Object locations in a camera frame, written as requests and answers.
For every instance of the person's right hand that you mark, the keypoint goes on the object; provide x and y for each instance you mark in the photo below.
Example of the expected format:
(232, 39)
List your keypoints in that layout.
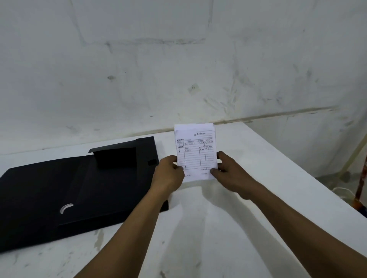
(238, 179)

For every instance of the person's left forearm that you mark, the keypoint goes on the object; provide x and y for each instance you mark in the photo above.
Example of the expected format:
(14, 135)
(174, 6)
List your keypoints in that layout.
(126, 240)

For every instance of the black folder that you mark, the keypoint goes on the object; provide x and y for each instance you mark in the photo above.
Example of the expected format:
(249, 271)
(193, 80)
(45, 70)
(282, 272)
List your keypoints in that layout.
(34, 189)

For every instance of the person's right forearm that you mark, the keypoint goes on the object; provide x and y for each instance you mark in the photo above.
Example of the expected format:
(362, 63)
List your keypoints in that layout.
(306, 229)

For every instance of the beige wooden pole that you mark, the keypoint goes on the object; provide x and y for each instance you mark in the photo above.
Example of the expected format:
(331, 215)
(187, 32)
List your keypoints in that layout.
(349, 163)

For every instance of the person's left hand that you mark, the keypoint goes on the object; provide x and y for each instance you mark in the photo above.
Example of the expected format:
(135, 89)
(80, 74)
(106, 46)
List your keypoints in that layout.
(167, 177)

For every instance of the stack of white receipts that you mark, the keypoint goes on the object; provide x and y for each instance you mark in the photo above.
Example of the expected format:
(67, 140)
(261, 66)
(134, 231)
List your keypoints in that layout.
(196, 151)

